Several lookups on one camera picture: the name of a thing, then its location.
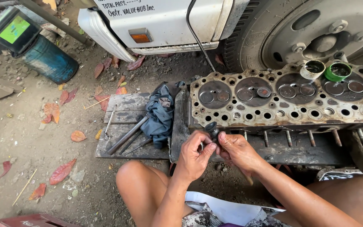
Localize person's left hand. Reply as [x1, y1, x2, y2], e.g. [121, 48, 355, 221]
[173, 130, 218, 183]

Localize upright dark wooden plank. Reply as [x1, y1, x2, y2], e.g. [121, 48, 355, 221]
[169, 89, 191, 163]

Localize person's left leg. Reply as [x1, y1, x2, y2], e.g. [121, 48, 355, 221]
[115, 160, 198, 227]

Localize dark wooden plank platform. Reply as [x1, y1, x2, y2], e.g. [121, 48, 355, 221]
[95, 92, 171, 160]

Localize black suction cup lapping tool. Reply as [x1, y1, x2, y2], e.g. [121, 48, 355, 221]
[204, 122, 221, 142]

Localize blue metal drum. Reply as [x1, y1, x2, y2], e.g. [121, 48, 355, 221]
[18, 34, 80, 84]

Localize white printed sack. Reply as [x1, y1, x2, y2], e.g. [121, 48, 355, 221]
[315, 168, 363, 182]

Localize grey truck wheel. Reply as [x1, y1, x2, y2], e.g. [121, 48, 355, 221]
[222, 0, 363, 74]

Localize scattered dry red leaves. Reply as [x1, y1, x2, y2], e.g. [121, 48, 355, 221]
[0, 54, 226, 215]

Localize person's right leg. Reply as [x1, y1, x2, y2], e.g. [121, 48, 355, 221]
[271, 174, 363, 227]

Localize black battery with green label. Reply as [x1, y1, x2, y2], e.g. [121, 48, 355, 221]
[0, 6, 43, 55]

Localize small green open tin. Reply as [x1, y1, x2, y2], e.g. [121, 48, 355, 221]
[324, 62, 352, 83]

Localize silver combination wrench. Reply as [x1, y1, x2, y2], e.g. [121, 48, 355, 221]
[104, 104, 118, 141]

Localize thin dark screwdriver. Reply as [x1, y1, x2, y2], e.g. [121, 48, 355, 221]
[118, 129, 143, 155]
[124, 138, 153, 156]

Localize red plastic crate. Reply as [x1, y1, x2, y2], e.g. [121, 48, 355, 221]
[0, 212, 81, 227]

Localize small white open tin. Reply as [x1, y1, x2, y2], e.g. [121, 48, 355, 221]
[300, 59, 326, 81]

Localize person's patterned shorts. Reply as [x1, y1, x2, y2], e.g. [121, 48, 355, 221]
[181, 191, 293, 227]

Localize long dark wooden bench board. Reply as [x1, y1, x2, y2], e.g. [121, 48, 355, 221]
[211, 130, 354, 167]

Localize thin bamboo stick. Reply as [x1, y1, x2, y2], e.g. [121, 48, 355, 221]
[12, 168, 38, 207]
[83, 96, 111, 110]

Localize slanted grey metal pole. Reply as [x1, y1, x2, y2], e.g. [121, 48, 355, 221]
[17, 0, 89, 45]

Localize dark blue cloth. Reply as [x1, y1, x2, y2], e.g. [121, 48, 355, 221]
[140, 81, 186, 149]

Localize rusty engine cylinder head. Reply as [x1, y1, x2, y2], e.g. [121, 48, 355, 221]
[188, 60, 363, 148]

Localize thick grey metal bar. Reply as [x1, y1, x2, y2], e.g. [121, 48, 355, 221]
[106, 115, 150, 155]

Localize white truck body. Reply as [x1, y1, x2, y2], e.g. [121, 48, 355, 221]
[77, 0, 252, 63]

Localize person's leg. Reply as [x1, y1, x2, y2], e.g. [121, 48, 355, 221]
[115, 160, 198, 227]
[271, 174, 363, 227]

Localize person's right hand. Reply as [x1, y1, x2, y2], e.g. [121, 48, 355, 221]
[216, 132, 268, 178]

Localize thin black bent rod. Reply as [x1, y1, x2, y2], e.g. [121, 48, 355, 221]
[186, 0, 217, 73]

